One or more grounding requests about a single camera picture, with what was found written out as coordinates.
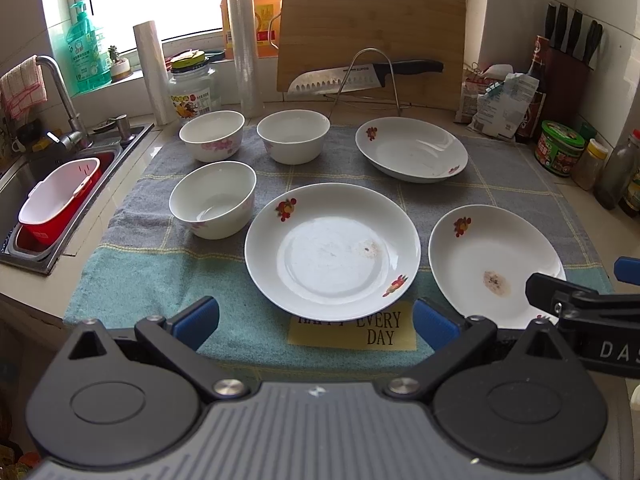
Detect small white plate brown stain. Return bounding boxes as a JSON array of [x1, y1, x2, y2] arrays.
[[427, 205, 566, 330]]

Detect large white plate with stain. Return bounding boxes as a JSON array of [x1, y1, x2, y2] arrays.
[[244, 182, 421, 322]]

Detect white fruit-print plate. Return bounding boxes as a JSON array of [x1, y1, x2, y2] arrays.
[[355, 117, 469, 184]]

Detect steel kitchen sink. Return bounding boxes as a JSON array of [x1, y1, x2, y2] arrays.
[[1, 124, 153, 275]]

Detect glass oil bottle red cap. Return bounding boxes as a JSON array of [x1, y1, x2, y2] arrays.
[[593, 129, 640, 210]]

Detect yellow lid spice jar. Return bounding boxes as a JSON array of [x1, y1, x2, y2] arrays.
[[570, 139, 608, 191]]

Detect green lid sauce jar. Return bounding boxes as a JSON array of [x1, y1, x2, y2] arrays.
[[534, 120, 586, 178]]

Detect grey and teal towel mat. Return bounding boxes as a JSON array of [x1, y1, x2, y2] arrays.
[[64, 127, 612, 376]]

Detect dark soy sauce bottle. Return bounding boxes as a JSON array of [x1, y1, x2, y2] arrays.
[[515, 36, 549, 144]]

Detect red and white colander basin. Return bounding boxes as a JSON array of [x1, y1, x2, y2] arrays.
[[17, 157, 102, 248]]

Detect white bowl pink flowers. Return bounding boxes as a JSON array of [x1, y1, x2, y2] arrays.
[[179, 110, 245, 162]]

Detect white plastic food bag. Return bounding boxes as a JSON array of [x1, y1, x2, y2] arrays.
[[469, 73, 538, 140]]

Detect dark red knife block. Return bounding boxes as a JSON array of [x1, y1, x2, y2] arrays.
[[541, 3, 603, 126]]

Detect sink soap dispenser pump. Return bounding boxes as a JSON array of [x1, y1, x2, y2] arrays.
[[114, 114, 134, 143]]

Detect steel sink faucet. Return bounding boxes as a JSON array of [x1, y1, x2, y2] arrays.
[[35, 55, 92, 152]]

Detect glass jar yellow-green lid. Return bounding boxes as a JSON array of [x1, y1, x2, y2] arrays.
[[168, 50, 221, 122]]

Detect red snack bag with clip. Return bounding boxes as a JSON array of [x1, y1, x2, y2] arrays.
[[454, 63, 513, 125]]

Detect small potted succulent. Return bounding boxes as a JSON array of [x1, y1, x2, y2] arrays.
[[108, 46, 132, 84]]

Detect green dish soap bottle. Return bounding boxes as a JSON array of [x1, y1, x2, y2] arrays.
[[65, 0, 111, 93]]

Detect plastic wrap roll left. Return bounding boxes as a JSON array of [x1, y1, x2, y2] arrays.
[[132, 21, 177, 126]]

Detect plastic wrap roll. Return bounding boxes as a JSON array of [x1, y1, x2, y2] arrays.
[[228, 0, 264, 118], [132, 21, 177, 126]]

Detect pink checked dish cloth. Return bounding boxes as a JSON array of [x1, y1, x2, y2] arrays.
[[0, 55, 48, 119]]

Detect bamboo cutting board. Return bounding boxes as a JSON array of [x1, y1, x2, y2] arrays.
[[277, 0, 465, 110]]

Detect plastic wrap roll right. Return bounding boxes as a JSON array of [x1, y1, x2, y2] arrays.
[[228, 0, 264, 118]]

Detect orange cooking wine jug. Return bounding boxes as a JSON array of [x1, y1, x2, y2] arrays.
[[220, 0, 283, 60]]

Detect kitchen knife black handle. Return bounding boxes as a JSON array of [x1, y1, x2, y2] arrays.
[[288, 60, 444, 96]]

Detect metal wire rack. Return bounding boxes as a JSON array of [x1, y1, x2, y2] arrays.
[[329, 47, 402, 117]]

